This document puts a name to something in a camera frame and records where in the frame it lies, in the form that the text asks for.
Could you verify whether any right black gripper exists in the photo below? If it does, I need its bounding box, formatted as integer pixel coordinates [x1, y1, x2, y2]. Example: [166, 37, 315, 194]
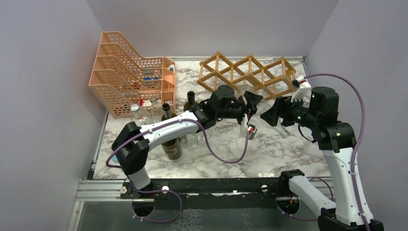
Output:
[261, 94, 320, 129]

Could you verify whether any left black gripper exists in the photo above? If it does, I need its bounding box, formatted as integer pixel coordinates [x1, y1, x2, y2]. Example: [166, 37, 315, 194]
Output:
[216, 92, 263, 128]

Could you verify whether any clear square glass bottle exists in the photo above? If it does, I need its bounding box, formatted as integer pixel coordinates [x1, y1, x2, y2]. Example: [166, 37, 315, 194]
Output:
[184, 133, 198, 151]

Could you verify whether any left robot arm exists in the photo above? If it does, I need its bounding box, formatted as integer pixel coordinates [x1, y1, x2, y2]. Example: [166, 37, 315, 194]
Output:
[111, 85, 263, 198]

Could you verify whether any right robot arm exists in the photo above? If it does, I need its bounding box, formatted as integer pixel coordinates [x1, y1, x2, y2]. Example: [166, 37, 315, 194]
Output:
[260, 87, 384, 231]

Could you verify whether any wooden wine rack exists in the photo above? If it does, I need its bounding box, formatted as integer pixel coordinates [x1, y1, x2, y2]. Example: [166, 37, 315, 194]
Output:
[197, 51, 296, 101]

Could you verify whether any green wine bottle back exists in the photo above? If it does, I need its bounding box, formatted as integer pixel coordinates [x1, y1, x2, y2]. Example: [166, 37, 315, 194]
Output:
[183, 91, 198, 112]

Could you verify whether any green wine bottle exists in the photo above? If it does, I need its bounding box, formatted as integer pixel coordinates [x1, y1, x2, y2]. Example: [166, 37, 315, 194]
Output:
[161, 139, 182, 160]
[183, 91, 198, 112]
[161, 103, 177, 121]

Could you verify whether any green wine bottle middle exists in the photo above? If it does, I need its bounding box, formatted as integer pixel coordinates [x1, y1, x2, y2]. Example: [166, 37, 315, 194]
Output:
[161, 103, 177, 121]

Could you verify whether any green wine bottle front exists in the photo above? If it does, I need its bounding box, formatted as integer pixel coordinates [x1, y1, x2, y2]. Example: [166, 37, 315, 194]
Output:
[161, 139, 182, 160]

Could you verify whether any round clear glass bottle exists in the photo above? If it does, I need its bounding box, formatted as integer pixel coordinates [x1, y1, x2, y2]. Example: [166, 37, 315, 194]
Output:
[150, 96, 162, 117]

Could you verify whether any small clear bottle silver cap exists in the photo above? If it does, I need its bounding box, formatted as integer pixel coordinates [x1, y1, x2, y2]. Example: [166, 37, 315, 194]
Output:
[130, 103, 152, 126]

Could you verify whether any orange plastic file organizer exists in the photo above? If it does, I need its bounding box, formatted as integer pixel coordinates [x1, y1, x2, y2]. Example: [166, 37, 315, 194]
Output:
[89, 31, 176, 118]

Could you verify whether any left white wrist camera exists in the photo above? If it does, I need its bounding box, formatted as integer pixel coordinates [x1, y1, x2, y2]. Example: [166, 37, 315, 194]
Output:
[240, 114, 257, 140]

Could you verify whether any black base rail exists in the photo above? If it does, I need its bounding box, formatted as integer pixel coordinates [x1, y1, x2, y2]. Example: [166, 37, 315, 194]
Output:
[120, 178, 300, 214]

